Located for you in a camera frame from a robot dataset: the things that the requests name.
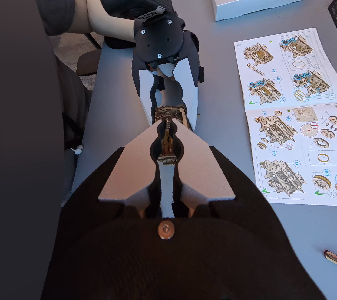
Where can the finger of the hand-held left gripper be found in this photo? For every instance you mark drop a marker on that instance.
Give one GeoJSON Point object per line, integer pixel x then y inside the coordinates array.
{"type": "Point", "coordinates": [189, 86]}
{"type": "Point", "coordinates": [145, 89]}

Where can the dark chair base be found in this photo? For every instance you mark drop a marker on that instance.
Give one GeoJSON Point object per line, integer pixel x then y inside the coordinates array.
{"type": "Point", "coordinates": [88, 63]}

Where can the person's left forearm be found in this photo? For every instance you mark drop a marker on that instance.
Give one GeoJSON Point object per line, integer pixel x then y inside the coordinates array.
{"type": "Point", "coordinates": [92, 10]}

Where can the black model packaging box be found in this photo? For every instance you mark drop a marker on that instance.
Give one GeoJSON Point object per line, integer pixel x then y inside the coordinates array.
{"type": "Point", "coordinates": [333, 12]}

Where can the small wooden part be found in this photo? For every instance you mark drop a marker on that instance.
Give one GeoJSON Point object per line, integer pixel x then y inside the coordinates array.
{"type": "Point", "coordinates": [331, 256]}

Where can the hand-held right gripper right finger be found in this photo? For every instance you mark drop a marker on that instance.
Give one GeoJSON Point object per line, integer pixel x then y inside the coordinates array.
{"type": "Point", "coordinates": [202, 171]}

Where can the wooden mechanical model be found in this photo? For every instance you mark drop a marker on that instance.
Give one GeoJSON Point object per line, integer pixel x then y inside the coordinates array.
{"type": "Point", "coordinates": [171, 114]}

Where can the person's dark grey clothing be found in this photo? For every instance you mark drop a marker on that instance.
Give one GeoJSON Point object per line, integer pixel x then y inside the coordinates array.
{"type": "Point", "coordinates": [62, 2]}

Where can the illustrated instruction booklet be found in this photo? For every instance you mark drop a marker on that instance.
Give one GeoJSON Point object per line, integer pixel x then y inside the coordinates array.
{"type": "Point", "coordinates": [287, 86]}

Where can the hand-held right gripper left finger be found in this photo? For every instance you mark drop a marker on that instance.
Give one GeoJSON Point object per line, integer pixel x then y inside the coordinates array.
{"type": "Point", "coordinates": [131, 171]}

